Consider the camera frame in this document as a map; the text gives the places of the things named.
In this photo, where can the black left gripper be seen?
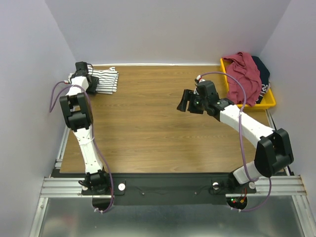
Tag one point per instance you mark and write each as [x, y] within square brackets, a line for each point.
[96, 81]

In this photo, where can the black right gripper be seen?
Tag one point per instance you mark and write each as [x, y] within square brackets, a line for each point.
[191, 102]

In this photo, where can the black white striped tank top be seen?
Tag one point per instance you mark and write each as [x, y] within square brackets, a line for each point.
[108, 79]

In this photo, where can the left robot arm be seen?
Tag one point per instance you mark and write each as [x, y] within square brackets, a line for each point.
[78, 118]

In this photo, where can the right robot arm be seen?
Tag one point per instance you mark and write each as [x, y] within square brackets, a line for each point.
[273, 147]

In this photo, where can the maroon red tank top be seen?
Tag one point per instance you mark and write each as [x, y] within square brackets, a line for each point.
[247, 84]

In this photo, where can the dark navy tank top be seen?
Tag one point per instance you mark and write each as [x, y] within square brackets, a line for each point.
[264, 76]

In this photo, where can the yellow plastic bin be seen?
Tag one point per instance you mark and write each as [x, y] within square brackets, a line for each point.
[268, 99]

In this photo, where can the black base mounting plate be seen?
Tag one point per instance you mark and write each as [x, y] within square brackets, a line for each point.
[154, 189]

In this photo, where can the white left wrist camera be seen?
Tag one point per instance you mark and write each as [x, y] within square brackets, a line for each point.
[69, 78]

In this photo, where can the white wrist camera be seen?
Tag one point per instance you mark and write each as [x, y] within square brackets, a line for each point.
[197, 81]
[69, 78]

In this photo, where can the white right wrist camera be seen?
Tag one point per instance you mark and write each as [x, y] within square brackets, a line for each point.
[197, 81]

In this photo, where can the left aluminium side rail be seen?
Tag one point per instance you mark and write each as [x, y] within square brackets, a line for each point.
[62, 148]

